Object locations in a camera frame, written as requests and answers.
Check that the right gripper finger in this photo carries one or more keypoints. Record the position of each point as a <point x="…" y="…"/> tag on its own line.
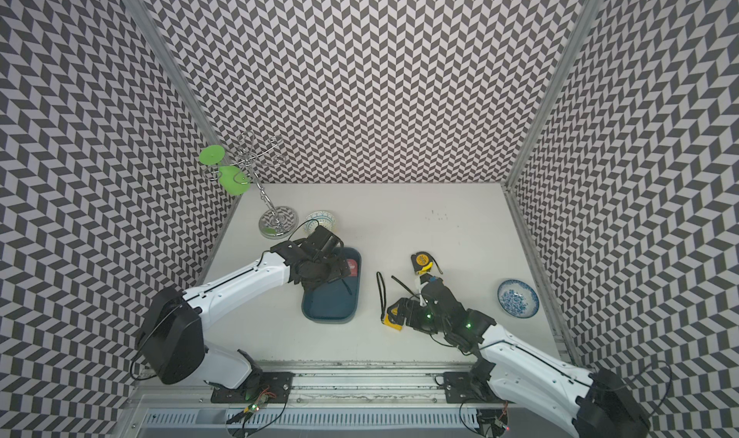
<point x="399" y="307"/>
<point x="392" y="325"/>

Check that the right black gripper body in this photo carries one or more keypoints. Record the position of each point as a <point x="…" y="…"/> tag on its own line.
<point x="423" y="319"/>

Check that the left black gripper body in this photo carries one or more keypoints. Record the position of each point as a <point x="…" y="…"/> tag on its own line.
<point x="326" y="270"/>

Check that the teal plastic storage box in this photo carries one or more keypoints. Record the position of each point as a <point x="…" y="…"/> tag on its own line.
<point x="336" y="302"/>

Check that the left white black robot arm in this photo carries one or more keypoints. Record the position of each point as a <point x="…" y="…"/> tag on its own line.
<point x="172" y="340"/>

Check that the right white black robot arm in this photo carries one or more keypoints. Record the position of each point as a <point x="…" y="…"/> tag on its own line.
<point x="580" y="402"/>

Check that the pink tape measure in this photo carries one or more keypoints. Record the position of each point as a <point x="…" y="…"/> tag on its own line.
<point x="353" y="268"/>

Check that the yellow patterned small bowl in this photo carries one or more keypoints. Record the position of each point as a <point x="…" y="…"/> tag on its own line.
<point x="322" y="218"/>

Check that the blue white patterned plate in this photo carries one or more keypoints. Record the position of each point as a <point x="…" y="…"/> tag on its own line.
<point x="518" y="299"/>

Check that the green cup lower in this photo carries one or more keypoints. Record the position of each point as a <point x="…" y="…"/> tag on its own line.
<point x="233" y="180"/>

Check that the green cup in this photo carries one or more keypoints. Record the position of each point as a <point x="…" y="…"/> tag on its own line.
<point x="212" y="155"/>
<point x="233" y="180"/>

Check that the green cup upper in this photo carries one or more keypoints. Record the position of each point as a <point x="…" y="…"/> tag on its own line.
<point x="212" y="155"/>

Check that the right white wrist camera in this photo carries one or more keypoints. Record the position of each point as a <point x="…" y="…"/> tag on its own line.
<point x="422" y="280"/>

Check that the aluminium front rail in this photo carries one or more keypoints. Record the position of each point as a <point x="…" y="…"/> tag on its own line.
<point x="347" y="385"/>

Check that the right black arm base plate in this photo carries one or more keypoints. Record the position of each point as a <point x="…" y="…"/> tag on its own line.
<point x="464" y="387"/>

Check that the chrome wire cup stand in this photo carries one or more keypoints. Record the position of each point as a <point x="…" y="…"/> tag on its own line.
<point x="278" y="222"/>

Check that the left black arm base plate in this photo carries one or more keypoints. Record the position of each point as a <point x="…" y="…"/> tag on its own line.
<point x="275" y="386"/>

